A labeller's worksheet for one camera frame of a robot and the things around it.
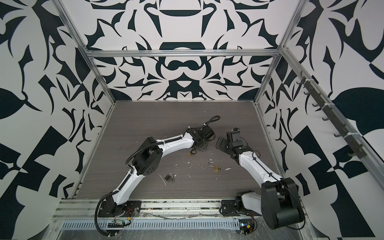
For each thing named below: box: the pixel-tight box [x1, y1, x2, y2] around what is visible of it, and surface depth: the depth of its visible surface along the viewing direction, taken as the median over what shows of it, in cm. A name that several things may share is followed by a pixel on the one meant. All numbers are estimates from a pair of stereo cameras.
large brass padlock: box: [208, 161, 220, 173], surface depth 89 cm
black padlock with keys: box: [164, 172, 177, 183], surface depth 86 cm
